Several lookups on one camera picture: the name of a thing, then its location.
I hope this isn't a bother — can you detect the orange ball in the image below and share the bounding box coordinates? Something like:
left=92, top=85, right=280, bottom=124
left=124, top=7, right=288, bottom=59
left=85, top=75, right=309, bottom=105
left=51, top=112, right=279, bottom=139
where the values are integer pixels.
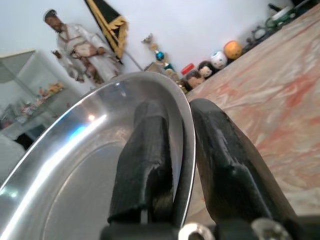
left=222, top=40, right=244, bottom=60

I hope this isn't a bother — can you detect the jar with red lid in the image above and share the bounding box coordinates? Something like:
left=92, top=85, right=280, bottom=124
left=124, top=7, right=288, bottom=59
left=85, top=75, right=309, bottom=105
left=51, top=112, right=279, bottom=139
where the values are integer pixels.
left=180, top=62, right=196, bottom=76

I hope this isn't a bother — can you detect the round steel plate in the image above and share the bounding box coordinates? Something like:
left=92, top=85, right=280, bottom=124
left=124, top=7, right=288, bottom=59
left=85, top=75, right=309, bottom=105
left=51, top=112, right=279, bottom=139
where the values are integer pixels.
left=0, top=71, right=198, bottom=240

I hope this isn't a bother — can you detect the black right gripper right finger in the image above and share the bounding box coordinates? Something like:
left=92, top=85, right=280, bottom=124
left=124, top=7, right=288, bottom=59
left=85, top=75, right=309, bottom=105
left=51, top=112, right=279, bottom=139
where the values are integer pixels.
left=189, top=97, right=299, bottom=226

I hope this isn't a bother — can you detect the dark metal ornament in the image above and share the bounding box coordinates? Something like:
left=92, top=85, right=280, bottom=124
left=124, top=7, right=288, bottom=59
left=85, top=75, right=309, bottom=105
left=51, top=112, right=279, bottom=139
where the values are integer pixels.
left=245, top=26, right=266, bottom=49

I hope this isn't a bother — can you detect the black and yellow flag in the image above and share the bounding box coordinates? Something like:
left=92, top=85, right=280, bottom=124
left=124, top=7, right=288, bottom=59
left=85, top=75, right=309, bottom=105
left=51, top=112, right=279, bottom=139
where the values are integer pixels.
left=83, top=0, right=145, bottom=72

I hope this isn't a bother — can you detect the gold and blue trophy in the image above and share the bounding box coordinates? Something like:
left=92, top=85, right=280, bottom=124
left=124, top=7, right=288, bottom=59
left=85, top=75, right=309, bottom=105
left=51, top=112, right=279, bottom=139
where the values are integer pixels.
left=140, top=33, right=176, bottom=74

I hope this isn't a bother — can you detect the dark-haired doll head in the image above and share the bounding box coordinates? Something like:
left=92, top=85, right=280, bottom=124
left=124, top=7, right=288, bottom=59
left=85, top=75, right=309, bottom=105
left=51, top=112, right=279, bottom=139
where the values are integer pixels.
left=186, top=70, right=202, bottom=88
left=178, top=78, right=194, bottom=94
left=197, top=60, right=216, bottom=79

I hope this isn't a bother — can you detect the glass display cabinet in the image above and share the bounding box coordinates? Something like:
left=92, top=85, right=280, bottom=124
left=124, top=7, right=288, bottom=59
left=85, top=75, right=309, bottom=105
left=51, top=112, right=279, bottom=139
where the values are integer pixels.
left=0, top=49, right=85, bottom=141

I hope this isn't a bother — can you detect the white ball with face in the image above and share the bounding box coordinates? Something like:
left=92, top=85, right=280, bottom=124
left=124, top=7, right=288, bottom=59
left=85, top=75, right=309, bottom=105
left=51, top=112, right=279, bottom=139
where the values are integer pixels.
left=209, top=50, right=228, bottom=69

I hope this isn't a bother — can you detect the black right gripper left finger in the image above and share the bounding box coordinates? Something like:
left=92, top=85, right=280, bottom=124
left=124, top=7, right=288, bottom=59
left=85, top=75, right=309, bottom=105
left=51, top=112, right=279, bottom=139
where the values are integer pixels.
left=107, top=99, right=175, bottom=224

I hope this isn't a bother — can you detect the man in white robe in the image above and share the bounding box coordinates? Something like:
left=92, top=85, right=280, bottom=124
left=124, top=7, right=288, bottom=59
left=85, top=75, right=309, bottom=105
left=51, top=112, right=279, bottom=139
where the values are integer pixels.
left=42, top=8, right=124, bottom=85

